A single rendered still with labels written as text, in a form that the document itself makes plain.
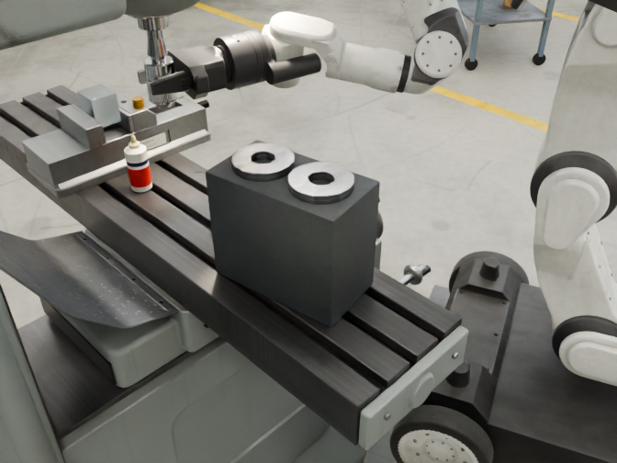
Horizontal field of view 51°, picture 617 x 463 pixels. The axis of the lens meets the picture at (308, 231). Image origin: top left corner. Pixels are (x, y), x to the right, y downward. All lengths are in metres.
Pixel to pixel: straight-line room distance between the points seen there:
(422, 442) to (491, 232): 1.59
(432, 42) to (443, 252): 1.63
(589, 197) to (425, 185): 1.99
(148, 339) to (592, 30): 0.83
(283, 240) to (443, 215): 2.04
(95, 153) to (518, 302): 1.00
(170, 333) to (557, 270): 0.71
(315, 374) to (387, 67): 0.55
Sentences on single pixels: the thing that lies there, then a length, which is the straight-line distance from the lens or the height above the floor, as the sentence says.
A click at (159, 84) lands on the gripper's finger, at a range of 1.07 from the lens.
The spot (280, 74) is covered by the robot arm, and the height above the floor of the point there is 1.18.
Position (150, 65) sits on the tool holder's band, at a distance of 1.08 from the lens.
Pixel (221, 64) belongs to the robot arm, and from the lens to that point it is 1.09.
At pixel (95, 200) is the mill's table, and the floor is 0.95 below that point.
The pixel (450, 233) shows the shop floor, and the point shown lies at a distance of 2.79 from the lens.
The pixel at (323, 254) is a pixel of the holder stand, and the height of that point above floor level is 1.08.
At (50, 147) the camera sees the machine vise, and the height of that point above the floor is 1.02.
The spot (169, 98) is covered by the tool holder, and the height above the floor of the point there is 1.17.
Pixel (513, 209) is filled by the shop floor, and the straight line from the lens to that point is 3.01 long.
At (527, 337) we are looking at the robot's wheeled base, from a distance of 1.55.
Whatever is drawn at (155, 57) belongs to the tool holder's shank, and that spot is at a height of 1.23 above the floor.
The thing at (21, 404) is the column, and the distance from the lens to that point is 0.99.
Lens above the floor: 1.61
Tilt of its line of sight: 36 degrees down
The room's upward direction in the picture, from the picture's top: straight up
